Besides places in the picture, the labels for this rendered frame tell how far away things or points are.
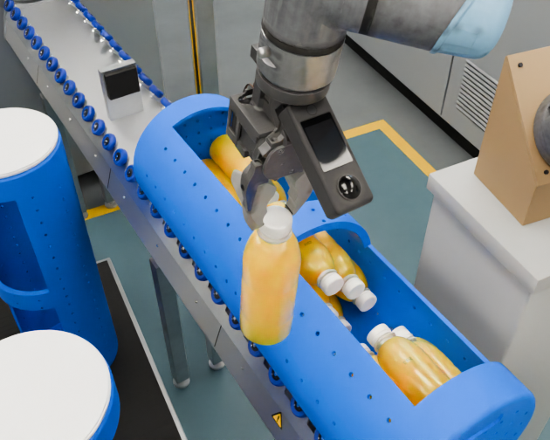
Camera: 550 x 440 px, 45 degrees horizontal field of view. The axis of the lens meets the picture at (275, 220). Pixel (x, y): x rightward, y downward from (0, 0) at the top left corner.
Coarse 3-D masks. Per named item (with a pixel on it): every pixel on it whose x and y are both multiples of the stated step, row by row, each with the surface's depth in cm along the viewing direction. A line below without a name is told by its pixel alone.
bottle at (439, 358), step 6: (414, 342) 107; (420, 342) 107; (426, 342) 107; (426, 348) 105; (432, 348) 106; (432, 354) 104; (438, 354) 105; (444, 354) 106; (438, 360) 104; (444, 360) 104; (438, 366) 103; (444, 366) 103; (450, 366) 103; (444, 372) 102; (450, 372) 102; (456, 372) 102; (450, 378) 101
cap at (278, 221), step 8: (272, 208) 77; (280, 208) 77; (272, 216) 76; (280, 216) 76; (288, 216) 76; (264, 224) 75; (272, 224) 75; (280, 224) 75; (288, 224) 75; (264, 232) 76; (272, 232) 75; (280, 232) 75; (288, 232) 76
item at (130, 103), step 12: (132, 60) 179; (108, 72) 176; (120, 72) 176; (132, 72) 178; (108, 84) 176; (120, 84) 178; (132, 84) 180; (108, 96) 180; (120, 96) 181; (132, 96) 184; (108, 108) 183; (120, 108) 185; (132, 108) 187
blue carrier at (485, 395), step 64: (192, 128) 145; (192, 192) 125; (192, 256) 129; (320, 320) 101; (384, 320) 125; (448, 320) 112; (320, 384) 99; (384, 384) 93; (448, 384) 90; (512, 384) 93
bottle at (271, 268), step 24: (264, 240) 76; (288, 240) 78; (264, 264) 77; (288, 264) 78; (264, 288) 79; (288, 288) 80; (240, 312) 87; (264, 312) 83; (288, 312) 84; (264, 336) 86
